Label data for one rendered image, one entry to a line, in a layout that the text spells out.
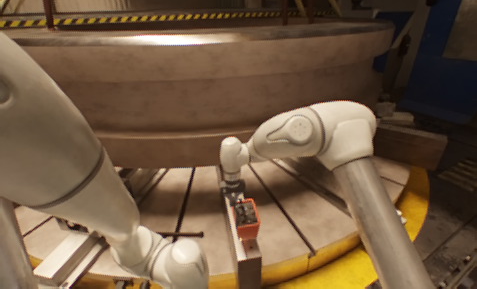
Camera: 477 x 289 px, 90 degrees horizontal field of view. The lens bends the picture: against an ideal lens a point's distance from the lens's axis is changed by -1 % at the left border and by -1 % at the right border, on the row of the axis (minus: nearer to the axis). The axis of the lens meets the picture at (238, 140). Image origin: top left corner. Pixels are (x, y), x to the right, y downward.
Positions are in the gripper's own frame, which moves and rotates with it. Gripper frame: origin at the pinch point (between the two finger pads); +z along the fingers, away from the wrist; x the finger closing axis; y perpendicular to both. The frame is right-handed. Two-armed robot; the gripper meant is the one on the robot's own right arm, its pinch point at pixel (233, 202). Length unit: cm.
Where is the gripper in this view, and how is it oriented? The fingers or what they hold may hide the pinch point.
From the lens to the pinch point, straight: 133.8
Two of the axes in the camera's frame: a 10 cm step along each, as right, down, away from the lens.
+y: 1.8, 4.6, -8.7
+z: 0.2, 8.8, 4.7
